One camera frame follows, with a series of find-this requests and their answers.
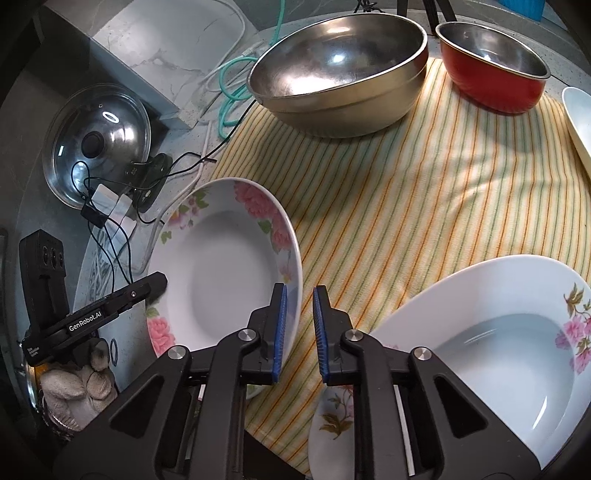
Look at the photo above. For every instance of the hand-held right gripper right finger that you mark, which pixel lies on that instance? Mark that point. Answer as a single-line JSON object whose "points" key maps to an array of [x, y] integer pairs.
{"points": [[321, 332]]}

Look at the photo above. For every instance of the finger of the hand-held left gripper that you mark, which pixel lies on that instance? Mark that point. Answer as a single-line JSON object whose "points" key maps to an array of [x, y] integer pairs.
{"points": [[138, 290]]}

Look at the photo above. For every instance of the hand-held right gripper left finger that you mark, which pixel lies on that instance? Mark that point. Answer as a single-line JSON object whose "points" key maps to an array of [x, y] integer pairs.
{"points": [[279, 332]]}

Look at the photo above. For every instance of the pink peony rim plate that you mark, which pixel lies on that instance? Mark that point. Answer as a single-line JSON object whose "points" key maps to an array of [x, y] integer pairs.
{"points": [[221, 277]]}

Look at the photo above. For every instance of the white blossom branch plate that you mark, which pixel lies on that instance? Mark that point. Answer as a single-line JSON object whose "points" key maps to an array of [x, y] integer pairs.
{"points": [[485, 369]]}

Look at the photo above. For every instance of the large steel bowl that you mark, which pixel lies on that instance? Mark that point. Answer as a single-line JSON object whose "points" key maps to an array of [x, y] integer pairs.
{"points": [[323, 60]]}

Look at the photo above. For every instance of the red steel bowl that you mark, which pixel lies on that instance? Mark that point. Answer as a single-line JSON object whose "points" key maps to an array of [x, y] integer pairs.
{"points": [[485, 87]]}

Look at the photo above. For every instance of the plain white bowl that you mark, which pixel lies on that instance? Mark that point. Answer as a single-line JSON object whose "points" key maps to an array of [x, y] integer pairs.
{"points": [[579, 120]]}

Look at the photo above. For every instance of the person's left hand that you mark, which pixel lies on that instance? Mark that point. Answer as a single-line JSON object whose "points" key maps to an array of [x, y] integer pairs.
{"points": [[87, 385]]}

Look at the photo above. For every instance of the white power adapter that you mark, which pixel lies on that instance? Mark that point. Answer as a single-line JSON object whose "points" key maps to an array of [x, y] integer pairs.
{"points": [[104, 196]]}

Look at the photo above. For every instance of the black clamp holder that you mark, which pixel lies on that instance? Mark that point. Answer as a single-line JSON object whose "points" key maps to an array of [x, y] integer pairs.
{"points": [[154, 170]]}

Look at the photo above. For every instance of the glass pot lid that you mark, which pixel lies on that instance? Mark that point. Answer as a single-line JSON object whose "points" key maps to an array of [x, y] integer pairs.
{"points": [[111, 138]]}

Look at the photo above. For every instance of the yellow striped cloth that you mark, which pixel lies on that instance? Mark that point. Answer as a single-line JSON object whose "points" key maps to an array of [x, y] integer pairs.
{"points": [[392, 184]]}

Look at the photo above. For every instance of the black tripod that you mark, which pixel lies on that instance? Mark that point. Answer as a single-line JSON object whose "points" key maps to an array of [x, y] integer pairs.
{"points": [[441, 11]]}

